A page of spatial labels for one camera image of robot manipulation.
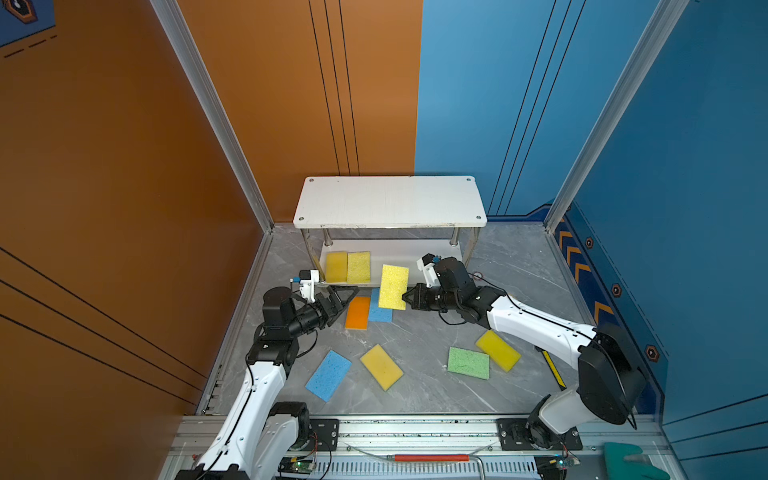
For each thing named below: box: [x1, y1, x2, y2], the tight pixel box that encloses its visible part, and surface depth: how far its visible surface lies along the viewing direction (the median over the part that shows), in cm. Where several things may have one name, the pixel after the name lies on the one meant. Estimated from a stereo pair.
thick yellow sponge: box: [326, 252, 347, 283], surface depth 99 cm
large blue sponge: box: [305, 350, 352, 403], surface depth 83 cm
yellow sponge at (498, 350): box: [476, 330, 522, 372], surface depth 86 cm
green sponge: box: [447, 347, 490, 380], surface depth 85 cm
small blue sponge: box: [369, 287, 393, 323], surface depth 95 cm
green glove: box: [604, 442, 671, 480], surface depth 70 cm
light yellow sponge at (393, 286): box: [378, 264, 409, 310], surface depth 82 cm
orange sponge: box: [345, 296, 370, 330], surface depth 96 cm
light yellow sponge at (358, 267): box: [347, 251, 371, 284], surface depth 99 cm
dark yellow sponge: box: [360, 344, 404, 392], surface depth 85 cm
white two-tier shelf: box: [292, 176, 487, 285], surface depth 81 cm
